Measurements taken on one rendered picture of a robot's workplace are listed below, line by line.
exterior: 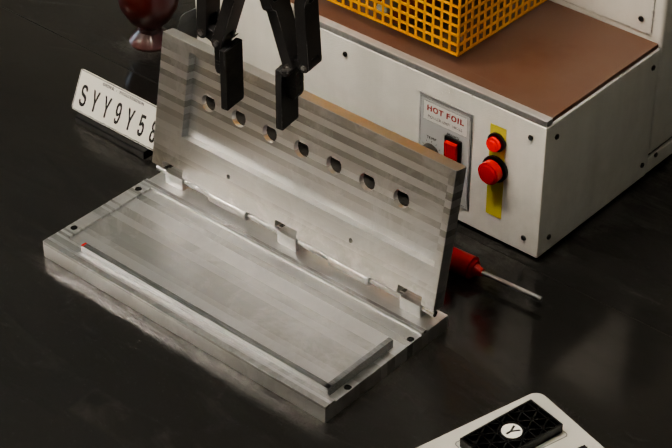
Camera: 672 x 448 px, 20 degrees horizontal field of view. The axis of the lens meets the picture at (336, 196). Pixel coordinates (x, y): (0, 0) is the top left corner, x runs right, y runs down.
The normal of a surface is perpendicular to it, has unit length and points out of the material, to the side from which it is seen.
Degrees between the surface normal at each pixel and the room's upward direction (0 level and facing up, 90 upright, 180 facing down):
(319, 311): 0
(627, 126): 90
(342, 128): 80
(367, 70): 90
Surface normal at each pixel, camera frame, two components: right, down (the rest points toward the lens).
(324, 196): -0.65, 0.29
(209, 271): 0.00, -0.81
